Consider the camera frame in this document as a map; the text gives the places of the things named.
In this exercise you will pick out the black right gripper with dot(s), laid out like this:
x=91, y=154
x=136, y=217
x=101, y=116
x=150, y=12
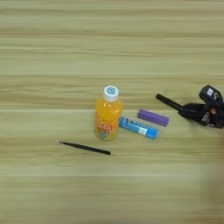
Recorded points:
x=215, y=115

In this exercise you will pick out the blue glue stick tube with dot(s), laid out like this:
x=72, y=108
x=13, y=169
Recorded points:
x=138, y=127

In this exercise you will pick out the orange juice bottle white cap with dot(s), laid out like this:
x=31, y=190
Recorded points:
x=107, y=116

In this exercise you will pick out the thin black stick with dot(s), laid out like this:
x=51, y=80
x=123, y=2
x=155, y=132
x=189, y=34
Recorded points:
x=84, y=148

